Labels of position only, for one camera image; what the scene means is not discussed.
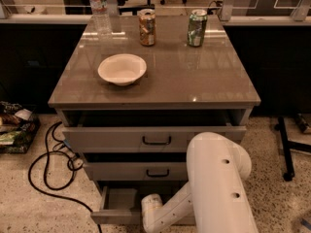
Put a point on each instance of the clear plastic water bottle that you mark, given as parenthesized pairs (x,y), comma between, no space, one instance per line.
(101,16)

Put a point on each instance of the black stand base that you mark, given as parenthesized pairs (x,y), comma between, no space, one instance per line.
(287,147)

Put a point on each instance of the green soda can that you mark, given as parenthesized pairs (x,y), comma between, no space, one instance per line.
(197,26)

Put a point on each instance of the grey drawer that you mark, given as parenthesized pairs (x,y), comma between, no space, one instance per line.
(121,202)
(140,166)
(148,131)

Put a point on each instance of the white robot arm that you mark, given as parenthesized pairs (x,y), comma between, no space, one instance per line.
(214,192)

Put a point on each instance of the orange soda can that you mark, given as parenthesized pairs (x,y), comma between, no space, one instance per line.
(147,27)

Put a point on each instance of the white paper bowl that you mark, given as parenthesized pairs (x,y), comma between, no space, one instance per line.
(122,69)

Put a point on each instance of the grey middle drawer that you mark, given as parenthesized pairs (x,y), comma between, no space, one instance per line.
(140,166)

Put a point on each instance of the grey top drawer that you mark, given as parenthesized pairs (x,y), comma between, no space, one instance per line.
(148,131)

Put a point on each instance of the tray of snack bags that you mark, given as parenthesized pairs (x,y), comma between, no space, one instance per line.
(18,127)

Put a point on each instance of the grey bottom drawer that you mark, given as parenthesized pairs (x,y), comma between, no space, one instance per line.
(121,202)

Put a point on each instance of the grey drawer cabinet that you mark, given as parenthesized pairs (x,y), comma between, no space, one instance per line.
(178,77)

